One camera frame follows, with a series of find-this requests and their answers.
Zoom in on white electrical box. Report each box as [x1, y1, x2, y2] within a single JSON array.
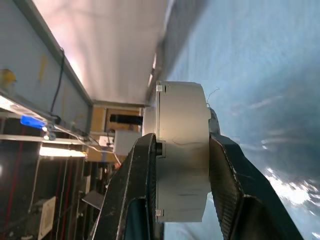
[[113, 129, 143, 156]]

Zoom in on blue plastic table sheet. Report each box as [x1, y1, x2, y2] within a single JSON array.
[[149, 0, 320, 240]]

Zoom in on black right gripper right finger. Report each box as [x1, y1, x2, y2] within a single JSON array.
[[208, 131, 305, 240]]

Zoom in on silver motor housing copper windings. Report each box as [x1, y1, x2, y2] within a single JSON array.
[[155, 80, 210, 223]]

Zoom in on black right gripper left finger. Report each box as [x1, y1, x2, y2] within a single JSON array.
[[91, 133, 167, 240]]

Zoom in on bright light strip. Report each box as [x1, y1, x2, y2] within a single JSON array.
[[38, 146, 87, 158]]

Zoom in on white foam board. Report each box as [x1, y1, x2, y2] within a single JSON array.
[[32, 0, 176, 108]]

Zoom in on yellow object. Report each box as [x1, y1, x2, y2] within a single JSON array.
[[0, 68, 17, 90]]

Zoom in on black hanging cable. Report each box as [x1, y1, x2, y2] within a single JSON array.
[[49, 48, 66, 118]]

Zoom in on blue plastic object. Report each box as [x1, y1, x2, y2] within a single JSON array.
[[20, 114, 47, 130]]

